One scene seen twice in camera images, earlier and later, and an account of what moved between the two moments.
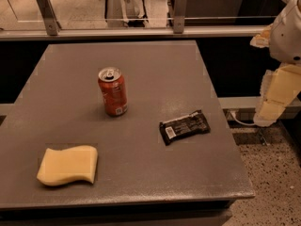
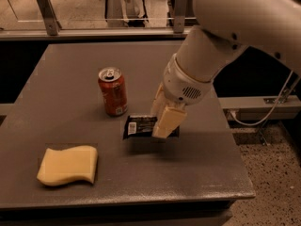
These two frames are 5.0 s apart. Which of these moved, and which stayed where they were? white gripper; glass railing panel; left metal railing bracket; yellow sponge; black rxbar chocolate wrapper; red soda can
Moved: black rxbar chocolate wrapper; white gripper
Stayed: left metal railing bracket; yellow sponge; red soda can; glass railing panel
